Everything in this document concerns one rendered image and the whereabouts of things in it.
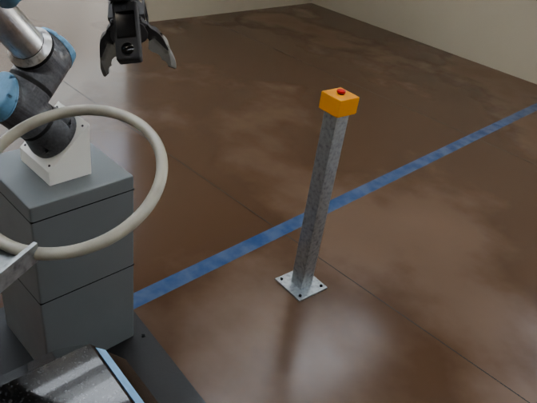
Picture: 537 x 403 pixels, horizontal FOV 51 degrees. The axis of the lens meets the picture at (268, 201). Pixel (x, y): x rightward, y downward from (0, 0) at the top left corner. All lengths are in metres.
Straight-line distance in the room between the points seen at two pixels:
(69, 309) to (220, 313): 0.79
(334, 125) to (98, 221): 1.06
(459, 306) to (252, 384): 1.27
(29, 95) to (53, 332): 0.92
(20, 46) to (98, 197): 0.57
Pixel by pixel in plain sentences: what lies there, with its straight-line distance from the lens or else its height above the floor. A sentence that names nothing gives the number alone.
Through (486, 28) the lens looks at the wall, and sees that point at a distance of 7.46.
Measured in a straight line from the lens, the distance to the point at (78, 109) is 1.65.
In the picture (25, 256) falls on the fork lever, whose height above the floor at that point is 1.12.
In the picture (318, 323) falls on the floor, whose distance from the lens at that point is 2.86.
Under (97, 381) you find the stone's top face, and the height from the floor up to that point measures 0.83.
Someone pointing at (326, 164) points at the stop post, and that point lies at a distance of 2.58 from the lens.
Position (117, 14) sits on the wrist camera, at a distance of 1.15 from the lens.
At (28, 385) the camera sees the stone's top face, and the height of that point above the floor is 0.83.
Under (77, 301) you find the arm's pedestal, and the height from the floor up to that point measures 0.36.
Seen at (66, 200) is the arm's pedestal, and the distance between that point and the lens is 2.05.
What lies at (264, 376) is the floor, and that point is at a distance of 2.58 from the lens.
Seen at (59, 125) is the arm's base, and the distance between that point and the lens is 2.07.
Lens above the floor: 1.96
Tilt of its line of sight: 32 degrees down
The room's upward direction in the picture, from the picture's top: 9 degrees clockwise
